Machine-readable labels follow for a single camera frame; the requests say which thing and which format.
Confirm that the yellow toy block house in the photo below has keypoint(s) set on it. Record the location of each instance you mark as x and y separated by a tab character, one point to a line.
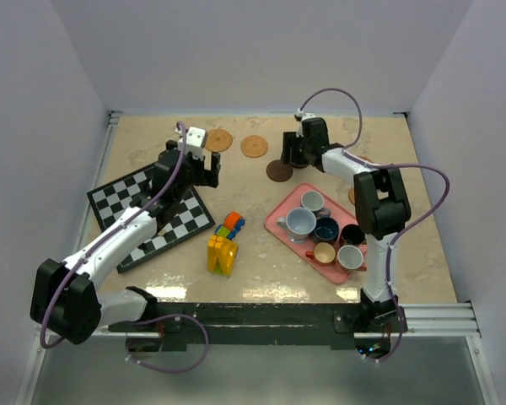
221	254

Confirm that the small white cup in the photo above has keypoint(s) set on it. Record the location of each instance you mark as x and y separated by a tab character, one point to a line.
315	203

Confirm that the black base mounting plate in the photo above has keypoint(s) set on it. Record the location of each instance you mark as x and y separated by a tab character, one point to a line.
332	325

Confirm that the woven rattan coaster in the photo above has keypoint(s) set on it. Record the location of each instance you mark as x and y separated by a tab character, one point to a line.
364	158
218	140
351	196
254	146

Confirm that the dark wooden coaster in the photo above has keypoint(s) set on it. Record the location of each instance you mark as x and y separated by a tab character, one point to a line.
277	171
299	166

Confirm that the large light blue cup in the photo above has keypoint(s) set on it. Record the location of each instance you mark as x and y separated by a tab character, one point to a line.
298	224

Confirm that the dark blue cup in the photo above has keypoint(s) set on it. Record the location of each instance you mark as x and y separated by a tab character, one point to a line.
326	230

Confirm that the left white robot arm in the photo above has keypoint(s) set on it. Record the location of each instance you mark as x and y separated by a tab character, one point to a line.
65	299

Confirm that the black cup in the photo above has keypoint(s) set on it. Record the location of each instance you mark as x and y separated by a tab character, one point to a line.
351	234

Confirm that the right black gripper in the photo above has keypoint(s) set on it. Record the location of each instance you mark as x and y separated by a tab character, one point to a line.
290	141

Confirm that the white cup brown handle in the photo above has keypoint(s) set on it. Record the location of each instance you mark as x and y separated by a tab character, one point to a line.
351	258

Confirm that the pink tray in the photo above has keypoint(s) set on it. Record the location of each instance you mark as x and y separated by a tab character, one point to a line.
333	272

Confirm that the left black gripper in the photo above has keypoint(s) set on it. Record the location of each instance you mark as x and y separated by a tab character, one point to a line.
208	178

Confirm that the black white chessboard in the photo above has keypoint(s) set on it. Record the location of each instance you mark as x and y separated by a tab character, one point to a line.
109	201

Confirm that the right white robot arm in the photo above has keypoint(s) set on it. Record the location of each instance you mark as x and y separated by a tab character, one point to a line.
381	210

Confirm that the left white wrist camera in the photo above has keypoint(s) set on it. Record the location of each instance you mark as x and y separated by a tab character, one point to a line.
193	142

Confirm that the orange cup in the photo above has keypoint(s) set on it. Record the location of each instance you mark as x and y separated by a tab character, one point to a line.
323	253

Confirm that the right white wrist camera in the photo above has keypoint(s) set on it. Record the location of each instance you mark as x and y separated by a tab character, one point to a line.
301	115

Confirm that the colourful toy car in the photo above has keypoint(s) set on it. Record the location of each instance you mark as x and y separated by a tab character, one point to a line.
231	226

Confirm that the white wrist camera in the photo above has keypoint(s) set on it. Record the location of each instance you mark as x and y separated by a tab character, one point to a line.
301	115
193	142

